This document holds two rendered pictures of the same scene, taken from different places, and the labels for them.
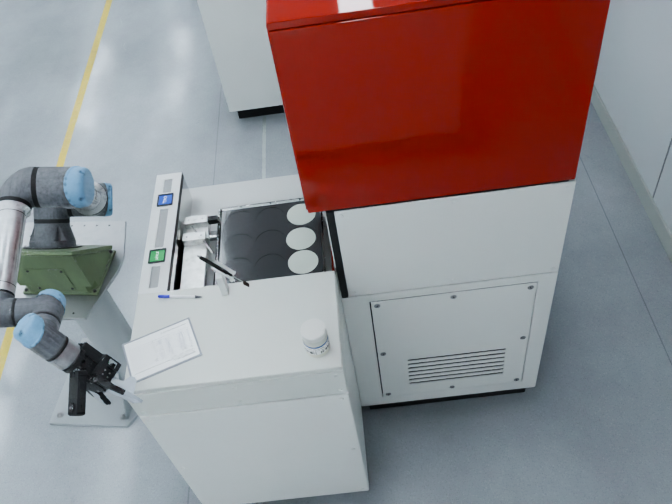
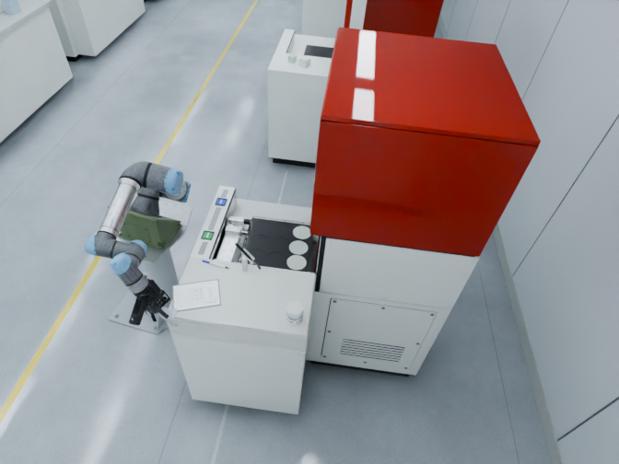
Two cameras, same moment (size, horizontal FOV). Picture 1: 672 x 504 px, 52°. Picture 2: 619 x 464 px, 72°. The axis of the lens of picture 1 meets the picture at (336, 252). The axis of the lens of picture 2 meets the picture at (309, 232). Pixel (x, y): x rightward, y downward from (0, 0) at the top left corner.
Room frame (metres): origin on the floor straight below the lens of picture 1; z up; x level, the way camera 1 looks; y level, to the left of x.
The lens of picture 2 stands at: (0.06, 0.09, 2.58)
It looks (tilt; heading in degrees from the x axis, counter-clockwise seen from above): 46 degrees down; 359
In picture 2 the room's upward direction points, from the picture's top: 5 degrees clockwise
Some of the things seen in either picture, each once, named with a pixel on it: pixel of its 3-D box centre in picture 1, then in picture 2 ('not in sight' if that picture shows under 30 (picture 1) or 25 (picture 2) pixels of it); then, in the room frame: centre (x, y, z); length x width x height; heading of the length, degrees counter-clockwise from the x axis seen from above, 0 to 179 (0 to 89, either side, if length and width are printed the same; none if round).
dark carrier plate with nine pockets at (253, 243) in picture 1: (270, 241); (279, 244); (1.58, 0.21, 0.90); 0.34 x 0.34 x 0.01; 86
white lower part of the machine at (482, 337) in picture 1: (431, 268); (370, 284); (1.72, -0.37, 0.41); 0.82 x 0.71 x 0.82; 176
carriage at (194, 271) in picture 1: (195, 261); (229, 244); (1.58, 0.48, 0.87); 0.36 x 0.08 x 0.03; 176
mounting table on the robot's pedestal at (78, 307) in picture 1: (67, 278); (147, 234); (1.71, 0.98, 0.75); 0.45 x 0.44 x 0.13; 77
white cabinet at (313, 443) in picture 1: (268, 344); (259, 307); (1.50, 0.32, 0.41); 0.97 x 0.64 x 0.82; 176
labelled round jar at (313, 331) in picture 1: (315, 338); (295, 313); (1.08, 0.10, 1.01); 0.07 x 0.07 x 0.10
